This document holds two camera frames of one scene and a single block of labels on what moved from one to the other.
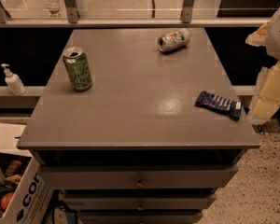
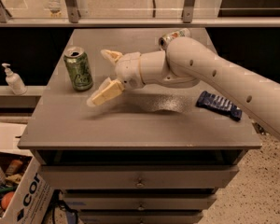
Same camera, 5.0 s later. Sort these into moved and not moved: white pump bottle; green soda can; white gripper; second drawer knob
Moved: white gripper
Not moved: green soda can; second drawer knob; white pump bottle
